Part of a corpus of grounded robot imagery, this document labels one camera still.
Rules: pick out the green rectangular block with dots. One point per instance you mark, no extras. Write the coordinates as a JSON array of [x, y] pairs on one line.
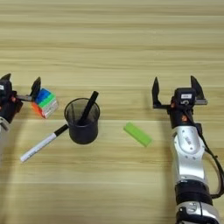
[[137, 134]]

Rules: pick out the white marker with black cap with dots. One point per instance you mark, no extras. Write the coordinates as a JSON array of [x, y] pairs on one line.
[[40, 145]]

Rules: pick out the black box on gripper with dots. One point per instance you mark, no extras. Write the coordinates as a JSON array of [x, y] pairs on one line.
[[185, 94], [5, 89]]

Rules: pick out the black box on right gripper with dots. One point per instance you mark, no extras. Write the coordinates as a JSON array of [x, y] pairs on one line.
[[185, 94]]

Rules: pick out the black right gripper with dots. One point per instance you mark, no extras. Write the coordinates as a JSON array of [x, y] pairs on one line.
[[181, 115]]

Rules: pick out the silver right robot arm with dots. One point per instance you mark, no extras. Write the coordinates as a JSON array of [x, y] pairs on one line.
[[186, 151]]

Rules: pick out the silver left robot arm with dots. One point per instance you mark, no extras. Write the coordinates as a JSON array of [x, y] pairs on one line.
[[2, 137]]

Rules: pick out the black mesh pen cup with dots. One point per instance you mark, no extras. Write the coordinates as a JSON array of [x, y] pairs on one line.
[[83, 131]]

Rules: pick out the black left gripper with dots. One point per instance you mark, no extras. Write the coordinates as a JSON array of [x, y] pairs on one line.
[[10, 109]]

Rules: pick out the multicoloured puzzle cube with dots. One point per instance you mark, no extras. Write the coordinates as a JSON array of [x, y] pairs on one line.
[[44, 102]]

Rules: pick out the black pen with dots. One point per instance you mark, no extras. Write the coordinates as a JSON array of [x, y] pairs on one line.
[[88, 108]]

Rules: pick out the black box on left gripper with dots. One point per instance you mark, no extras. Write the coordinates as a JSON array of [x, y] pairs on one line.
[[5, 89]]

